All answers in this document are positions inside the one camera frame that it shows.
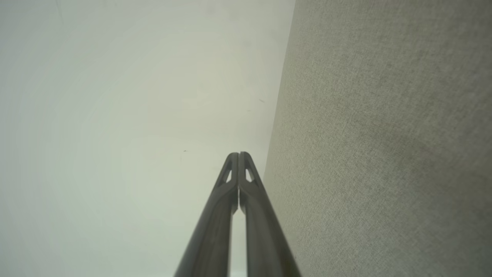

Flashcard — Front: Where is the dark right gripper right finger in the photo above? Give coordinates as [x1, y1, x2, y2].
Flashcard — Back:
[239, 152, 303, 277]

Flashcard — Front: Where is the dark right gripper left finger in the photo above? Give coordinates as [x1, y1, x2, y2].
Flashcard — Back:
[175, 152, 239, 277]

